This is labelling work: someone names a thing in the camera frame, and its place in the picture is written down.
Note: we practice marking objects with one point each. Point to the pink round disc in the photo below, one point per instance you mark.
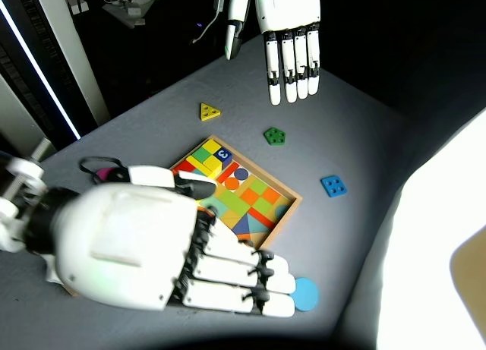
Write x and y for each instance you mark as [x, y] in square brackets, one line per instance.
[103, 174]

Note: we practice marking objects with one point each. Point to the yellow triangle piece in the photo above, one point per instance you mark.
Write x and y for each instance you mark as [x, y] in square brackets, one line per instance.
[209, 112]

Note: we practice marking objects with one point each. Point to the green pentagon piece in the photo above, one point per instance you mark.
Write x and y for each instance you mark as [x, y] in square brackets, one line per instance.
[274, 136]

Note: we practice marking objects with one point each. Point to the blue round disc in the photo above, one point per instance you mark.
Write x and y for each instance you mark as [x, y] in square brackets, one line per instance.
[308, 293]

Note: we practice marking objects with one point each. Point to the blue square piece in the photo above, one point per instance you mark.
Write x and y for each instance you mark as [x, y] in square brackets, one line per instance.
[333, 186]

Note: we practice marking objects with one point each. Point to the wooden puzzle tray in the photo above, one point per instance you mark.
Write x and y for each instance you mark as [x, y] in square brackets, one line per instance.
[281, 217]

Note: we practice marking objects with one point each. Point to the white light strip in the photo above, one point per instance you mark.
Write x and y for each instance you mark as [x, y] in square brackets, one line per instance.
[38, 67]

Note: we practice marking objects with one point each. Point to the grey table cloth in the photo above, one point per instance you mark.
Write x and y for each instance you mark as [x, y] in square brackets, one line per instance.
[341, 232]

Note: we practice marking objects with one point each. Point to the small white box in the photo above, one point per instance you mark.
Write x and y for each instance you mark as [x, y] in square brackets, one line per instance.
[78, 4]

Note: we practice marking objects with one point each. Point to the beige board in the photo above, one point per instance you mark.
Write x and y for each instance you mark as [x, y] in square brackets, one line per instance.
[471, 281]

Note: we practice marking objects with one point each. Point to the white vertical post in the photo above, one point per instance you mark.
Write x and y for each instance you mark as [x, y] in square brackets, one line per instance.
[68, 42]

